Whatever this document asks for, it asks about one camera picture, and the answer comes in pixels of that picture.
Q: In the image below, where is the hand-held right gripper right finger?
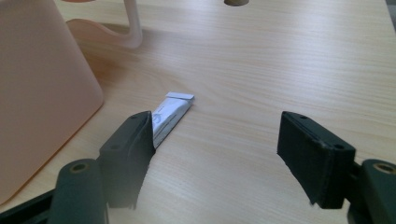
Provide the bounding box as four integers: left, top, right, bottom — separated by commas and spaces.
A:
276, 111, 357, 210

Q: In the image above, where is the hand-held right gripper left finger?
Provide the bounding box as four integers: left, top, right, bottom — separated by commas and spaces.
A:
98, 110, 156, 210

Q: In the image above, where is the white sachet packet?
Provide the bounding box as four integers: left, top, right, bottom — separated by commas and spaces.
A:
150, 91, 195, 148

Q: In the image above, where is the pink plastic bin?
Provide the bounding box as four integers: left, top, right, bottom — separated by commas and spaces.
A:
0, 0, 105, 206

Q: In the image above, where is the round brown object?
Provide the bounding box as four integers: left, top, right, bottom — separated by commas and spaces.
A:
223, 0, 250, 7

